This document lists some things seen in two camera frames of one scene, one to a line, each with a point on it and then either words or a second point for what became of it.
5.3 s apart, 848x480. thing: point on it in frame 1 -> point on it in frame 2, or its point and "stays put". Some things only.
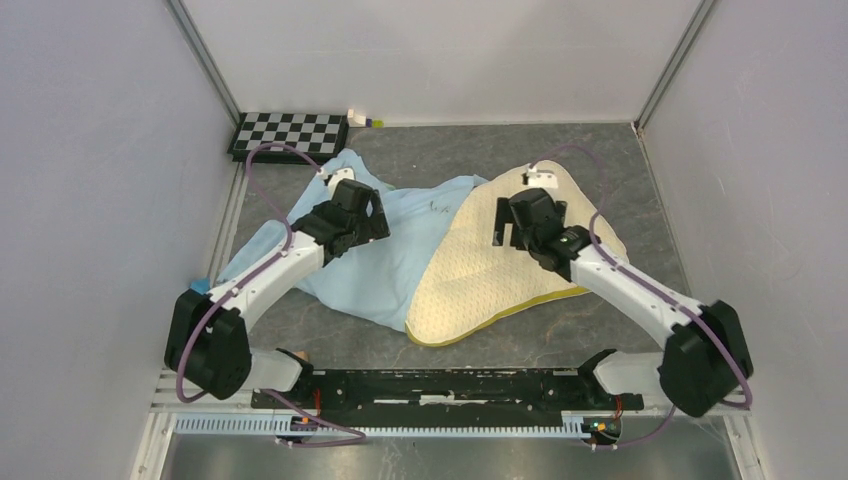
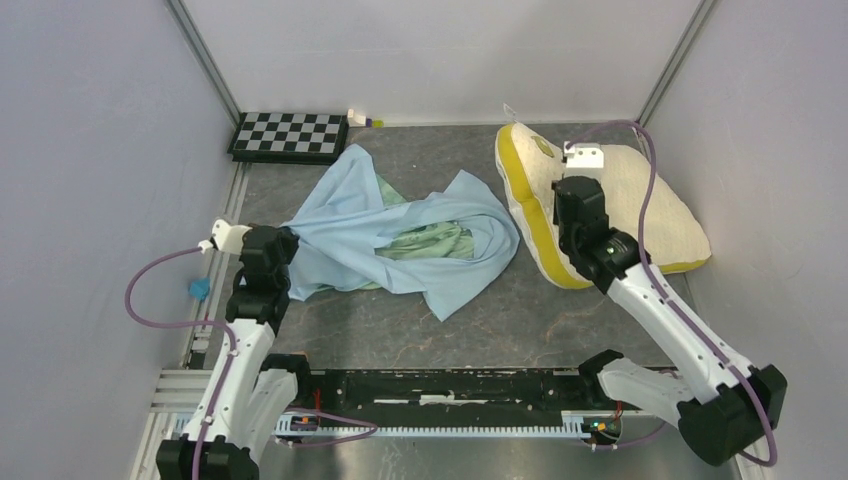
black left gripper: (373, 225) -> (288, 241)
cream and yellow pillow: (471, 286) -> (530, 163)
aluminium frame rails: (167, 401) stays put
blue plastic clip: (201, 285) stays put
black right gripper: (505, 214) -> (555, 219)
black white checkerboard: (321, 137) stays put
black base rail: (366, 397) stays put
